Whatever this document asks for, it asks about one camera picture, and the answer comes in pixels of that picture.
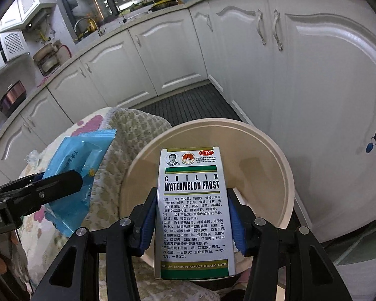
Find stacked cooking pots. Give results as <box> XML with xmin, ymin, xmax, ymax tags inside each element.
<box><xmin>33</xmin><ymin>39</ymin><xmax>72</xmax><ymax>76</ymax></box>

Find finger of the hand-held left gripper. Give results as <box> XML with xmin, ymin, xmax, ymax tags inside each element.
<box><xmin>5</xmin><ymin>170</ymin><xmax>83</xmax><ymax>214</ymax></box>
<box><xmin>0</xmin><ymin>173</ymin><xmax>46</xmax><ymax>196</ymax></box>

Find black ribbed floor mat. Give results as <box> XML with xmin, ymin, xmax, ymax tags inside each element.
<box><xmin>138</xmin><ymin>83</ymin><xmax>243</xmax><ymax>126</ymax></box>

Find round beige waste bin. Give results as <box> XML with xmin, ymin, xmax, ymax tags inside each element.
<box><xmin>119</xmin><ymin>118</ymin><xmax>296</xmax><ymax>276</ymax></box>

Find ornate silver cabinet handle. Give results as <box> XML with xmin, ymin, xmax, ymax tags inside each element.
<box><xmin>256</xmin><ymin>9</ymin><xmax>267</xmax><ymax>46</ymax></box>
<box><xmin>272</xmin><ymin>9</ymin><xmax>284</xmax><ymax>51</ymax></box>

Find white green medicine box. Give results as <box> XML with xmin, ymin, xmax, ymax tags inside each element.
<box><xmin>153</xmin><ymin>146</ymin><xmax>237</xmax><ymax>281</ymax></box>

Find curved metal faucet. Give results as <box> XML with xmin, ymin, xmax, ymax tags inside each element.
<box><xmin>73</xmin><ymin>17</ymin><xmax>102</xmax><ymax>38</ymax></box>

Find blue plastic packet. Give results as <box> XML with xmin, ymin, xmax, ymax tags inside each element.
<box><xmin>43</xmin><ymin>128</ymin><xmax>117</xmax><ymax>238</ymax></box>

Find clear plastic wrapper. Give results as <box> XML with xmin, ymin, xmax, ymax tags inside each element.
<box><xmin>25</xmin><ymin>150</ymin><xmax>43</xmax><ymax>170</ymax></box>

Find yellow pan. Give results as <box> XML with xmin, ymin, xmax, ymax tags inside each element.
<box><xmin>152</xmin><ymin>0</ymin><xmax>179</xmax><ymax>10</ymax></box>

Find white range hood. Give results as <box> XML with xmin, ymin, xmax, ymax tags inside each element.
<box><xmin>17</xmin><ymin>0</ymin><xmax>54</xmax><ymax>30</ymax></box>

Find white lattice cabinet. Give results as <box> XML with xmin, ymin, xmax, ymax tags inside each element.
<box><xmin>0</xmin><ymin>30</ymin><xmax>27</xmax><ymax>76</ymax></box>

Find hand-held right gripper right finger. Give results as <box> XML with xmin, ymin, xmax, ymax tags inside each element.
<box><xmin>227</xmin><ymin>187</ymin><xmax>347</xmax><ymax>301</ymax></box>

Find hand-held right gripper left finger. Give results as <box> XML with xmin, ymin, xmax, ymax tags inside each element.
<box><xmin>34</xmin><ymin>187</ymin><xmax>160</xmax><ymax>301</ymax></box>

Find row of white cabinet doors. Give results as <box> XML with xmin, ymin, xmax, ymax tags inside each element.
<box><xmin>0</xmin><ymin>0</ymin><xmax>376</xmax><ymax>245</ymax></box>

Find maroon rice cooker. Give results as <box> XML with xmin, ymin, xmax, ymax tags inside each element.
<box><xmin>0</xmin><ymin>81</ymin><xmax>27</xmax><ymax>118</ymax></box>

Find floral patterned quilt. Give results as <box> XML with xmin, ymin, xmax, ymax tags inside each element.
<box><xmin>17</xmin><ymin>107</ymin><xmax>248</xmax><ymax>301</ymax></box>

